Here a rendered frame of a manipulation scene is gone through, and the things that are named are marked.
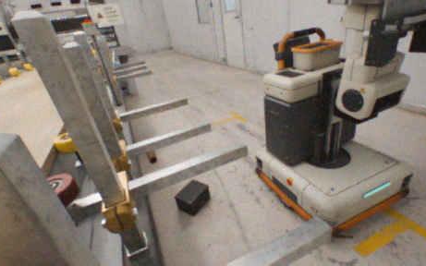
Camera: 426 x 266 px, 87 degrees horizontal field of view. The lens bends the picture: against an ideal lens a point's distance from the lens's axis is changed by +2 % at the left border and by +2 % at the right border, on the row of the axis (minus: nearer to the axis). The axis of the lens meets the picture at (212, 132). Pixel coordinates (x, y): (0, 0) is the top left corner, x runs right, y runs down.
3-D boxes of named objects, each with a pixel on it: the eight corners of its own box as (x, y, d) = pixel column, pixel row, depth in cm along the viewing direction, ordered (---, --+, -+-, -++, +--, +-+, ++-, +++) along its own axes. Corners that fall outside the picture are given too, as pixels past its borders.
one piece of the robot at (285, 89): (263, 163, 158) (257, 38, 121) (322, 139, 174) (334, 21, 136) (297, 191, 130) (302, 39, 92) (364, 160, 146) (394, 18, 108)
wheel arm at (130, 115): (187, 103, 101) (185, 95, 100) (188, 106, 99) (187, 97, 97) (84, 133, 89) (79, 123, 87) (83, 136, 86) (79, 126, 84)
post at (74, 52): (139, 191, 76) (79, 41, 54) (140, 198, 73) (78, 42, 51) (128, 196, 75) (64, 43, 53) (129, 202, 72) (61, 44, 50)
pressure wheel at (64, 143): (67, 178, 63) (47, 144, 58) (74, 164, 70) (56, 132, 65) (97, 170, 65) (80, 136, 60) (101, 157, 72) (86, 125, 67)
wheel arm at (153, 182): (242, 152, 59) (240, 139, 57) (249, 158, 56) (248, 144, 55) (62, 221, 47) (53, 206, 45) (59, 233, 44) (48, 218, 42)
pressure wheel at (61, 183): (56, 252, 41) (24, 208, 36) (48, 230, 47) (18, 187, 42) (100, 224, 46) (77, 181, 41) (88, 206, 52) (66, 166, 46)
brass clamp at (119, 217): (134, 186, 54) (127, 169, 52) (141, 225, 43) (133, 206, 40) (108, 195, 52) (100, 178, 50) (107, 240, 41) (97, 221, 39)
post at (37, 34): (146, 240, 52) (46, 11, 31) (148, 253, 50) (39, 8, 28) (130, 247, 51) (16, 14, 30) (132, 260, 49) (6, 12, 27)
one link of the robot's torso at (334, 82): (322, 120, 122) (325, 75, 111) (359, 106, 130) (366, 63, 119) (370, 139, 99) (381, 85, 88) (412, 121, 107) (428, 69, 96)
